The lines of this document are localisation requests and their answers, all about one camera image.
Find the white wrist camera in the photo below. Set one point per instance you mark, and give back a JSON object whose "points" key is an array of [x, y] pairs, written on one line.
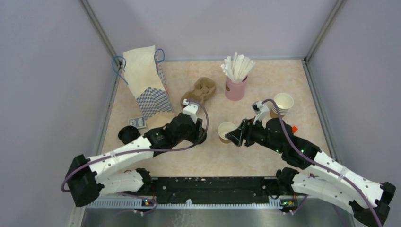
{"points": [[261, 110], [191, 108]]}

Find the bundle of white straws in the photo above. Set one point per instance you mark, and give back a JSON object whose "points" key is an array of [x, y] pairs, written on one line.
{"points": [[237, 68]]}

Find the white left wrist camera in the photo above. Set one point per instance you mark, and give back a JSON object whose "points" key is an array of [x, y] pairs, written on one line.
{"points": [[191, 108]]}

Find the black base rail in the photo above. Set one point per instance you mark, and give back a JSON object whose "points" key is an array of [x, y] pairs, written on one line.
{"points": [[221, 191]]}

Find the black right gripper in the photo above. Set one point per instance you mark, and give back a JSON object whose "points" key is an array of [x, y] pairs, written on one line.
{"points": [[246, 127]]}

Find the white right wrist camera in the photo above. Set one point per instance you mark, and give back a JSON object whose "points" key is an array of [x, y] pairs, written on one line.
{"points": [[261, 110]]}

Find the pink straw holder cup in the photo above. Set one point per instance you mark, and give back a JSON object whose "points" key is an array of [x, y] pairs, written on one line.
{"points": [[235, 91]]}

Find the blue checkered paper bag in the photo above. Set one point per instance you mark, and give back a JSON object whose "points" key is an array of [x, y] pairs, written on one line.
{"points": [[142, 73]]}

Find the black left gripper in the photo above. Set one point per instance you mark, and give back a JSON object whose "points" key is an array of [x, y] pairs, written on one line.
{"points": [[197, 131]]}

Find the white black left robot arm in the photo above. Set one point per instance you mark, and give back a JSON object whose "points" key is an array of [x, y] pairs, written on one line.
{"points": [[91, 177]]}

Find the single brown paper cup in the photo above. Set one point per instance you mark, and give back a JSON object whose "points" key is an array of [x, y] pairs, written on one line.
{"points": [[225, 128]]}

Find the stack of black lids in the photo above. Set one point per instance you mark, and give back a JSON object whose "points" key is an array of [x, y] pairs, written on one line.
{"points": [[128, 134]]}

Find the stack of brown paper cups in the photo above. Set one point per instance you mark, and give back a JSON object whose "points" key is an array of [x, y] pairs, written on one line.
{"points": [[284, 103]]}

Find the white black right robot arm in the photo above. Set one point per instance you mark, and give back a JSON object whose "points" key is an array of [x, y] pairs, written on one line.
{"points": [[313, 172]]}

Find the brown pulp cup carrier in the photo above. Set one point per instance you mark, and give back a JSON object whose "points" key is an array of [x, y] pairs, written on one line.
{"points": [[203, 90]]}

